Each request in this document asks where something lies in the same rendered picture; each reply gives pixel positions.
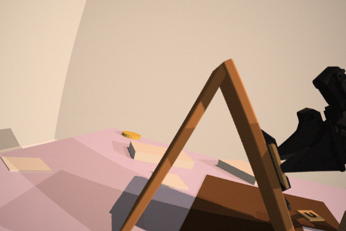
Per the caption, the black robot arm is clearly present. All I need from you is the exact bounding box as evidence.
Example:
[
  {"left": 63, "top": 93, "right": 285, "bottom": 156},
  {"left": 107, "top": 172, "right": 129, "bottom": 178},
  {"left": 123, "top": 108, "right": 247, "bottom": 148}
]
[{"left": 312, "top": 66, "right": 346, "bottom": 118}]

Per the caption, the orange flat disc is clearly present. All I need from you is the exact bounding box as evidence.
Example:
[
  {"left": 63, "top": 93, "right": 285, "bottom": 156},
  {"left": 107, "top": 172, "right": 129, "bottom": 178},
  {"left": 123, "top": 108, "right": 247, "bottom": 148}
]
[{"left": 122, "top": 131, "right": 141, "bottom": 140}]

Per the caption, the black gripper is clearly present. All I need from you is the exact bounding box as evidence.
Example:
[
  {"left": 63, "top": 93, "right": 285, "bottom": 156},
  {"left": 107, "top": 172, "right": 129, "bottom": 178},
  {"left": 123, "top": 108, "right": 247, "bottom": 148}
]
[{"left": 277, "top": 108, "right": 346, "bottom": 173}]

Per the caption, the orange letter tile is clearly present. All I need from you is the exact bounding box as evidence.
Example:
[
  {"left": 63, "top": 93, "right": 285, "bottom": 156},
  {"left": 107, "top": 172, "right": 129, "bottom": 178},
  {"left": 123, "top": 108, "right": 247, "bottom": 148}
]
[{"left": 297, "top": 210, "right": 325, "bottom": 221}]

